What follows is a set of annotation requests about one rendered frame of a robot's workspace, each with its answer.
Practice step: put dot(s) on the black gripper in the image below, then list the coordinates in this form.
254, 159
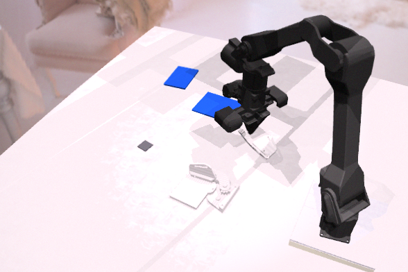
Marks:
252, 110

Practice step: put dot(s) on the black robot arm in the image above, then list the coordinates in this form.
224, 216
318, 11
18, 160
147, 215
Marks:
348, 62

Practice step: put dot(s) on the blue flat rectangular plate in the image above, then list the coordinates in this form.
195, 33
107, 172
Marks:
211, 103
181, 77

